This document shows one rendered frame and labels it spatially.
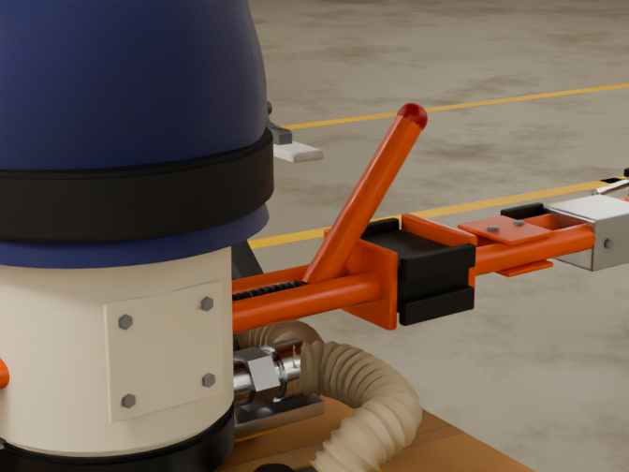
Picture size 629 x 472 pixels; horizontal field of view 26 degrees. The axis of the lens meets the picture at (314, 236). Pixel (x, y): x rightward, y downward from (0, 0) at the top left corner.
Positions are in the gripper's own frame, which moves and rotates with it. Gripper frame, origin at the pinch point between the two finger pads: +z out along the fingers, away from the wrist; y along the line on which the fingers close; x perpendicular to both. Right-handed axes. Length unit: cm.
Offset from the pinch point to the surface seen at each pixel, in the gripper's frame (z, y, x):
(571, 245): 17.2, -0.7, -14.5
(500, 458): 22.3, 12.9, -2.9
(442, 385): -168, 108, -164
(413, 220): 11.7, -3.4, -2.5
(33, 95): 22.0, -18.2, 33.3
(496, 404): -149, 108, -167
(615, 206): 15.1, -2.5, -21.8
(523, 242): 17.3, -1.9, -9.1
